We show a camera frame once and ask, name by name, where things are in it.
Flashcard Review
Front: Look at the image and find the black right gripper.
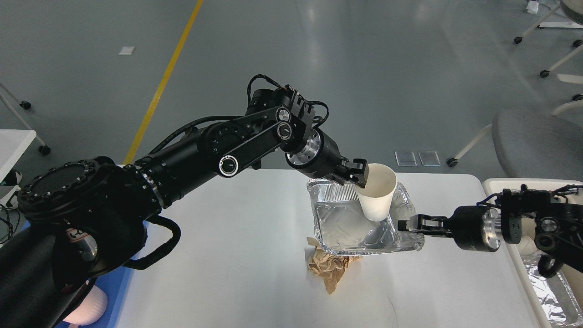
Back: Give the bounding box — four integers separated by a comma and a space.
398, 206, 501, 252

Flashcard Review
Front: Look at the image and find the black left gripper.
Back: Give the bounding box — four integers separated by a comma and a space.
286, 128, 370, 189

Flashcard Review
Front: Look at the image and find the blue plastic tray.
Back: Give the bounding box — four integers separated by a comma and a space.
55, 219, 146, 328

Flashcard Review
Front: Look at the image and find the beige plastic bin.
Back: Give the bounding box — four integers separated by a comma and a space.
482, 178, 582, 328

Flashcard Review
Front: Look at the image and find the white side table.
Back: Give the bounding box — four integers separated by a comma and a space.
0, 82, 51, 183

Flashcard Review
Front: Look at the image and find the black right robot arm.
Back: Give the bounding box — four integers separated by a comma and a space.
397, 184, 583, 278

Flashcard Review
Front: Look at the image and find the aluminium foil tray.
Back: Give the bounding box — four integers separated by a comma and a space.
307, 179, 425, 256

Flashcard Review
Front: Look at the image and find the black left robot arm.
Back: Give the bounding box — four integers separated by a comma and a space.
0, 74, 369, 328

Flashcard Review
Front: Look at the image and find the white paper cup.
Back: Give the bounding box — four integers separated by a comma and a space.
354, 163, 398, 222

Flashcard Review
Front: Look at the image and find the white chair base with casters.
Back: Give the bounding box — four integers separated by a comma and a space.
514, 0, 583, 102

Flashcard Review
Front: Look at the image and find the pink ribbed mug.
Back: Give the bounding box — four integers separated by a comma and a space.
64, 285, 108, 326

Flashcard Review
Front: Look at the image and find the foil tray in bin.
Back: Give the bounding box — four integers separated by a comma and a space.
521, 253, 583, 328

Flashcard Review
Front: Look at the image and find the brown paper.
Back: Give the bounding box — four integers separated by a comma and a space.
307, 237, 362, 295

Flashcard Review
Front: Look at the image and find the black white sneaker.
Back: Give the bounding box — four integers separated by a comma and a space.
0, 169, 23, 199

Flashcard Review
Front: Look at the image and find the grey office chair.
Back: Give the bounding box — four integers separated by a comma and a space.
446, 109, 583, 181

